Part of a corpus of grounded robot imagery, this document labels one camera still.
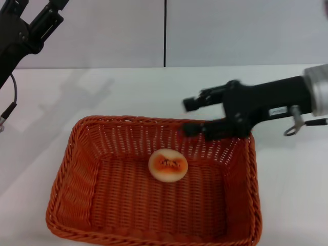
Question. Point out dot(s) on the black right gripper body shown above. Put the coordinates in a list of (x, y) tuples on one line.
[(261, 100)]

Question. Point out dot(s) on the orange woven plastic basket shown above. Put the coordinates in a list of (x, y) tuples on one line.
[(159, 205)]

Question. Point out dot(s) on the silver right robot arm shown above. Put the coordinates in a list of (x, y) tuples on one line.
[(319, 89)]

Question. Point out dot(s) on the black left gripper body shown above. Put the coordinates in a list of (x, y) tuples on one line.
[(11, 43)]

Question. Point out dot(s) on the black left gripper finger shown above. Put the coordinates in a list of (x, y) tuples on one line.
[(48, 20), (11, 5)]

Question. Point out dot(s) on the round toasted bread bun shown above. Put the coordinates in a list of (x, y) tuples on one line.
[(167, 165)]

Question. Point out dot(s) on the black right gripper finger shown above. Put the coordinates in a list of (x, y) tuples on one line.
[(212, 129), (205, 98)]

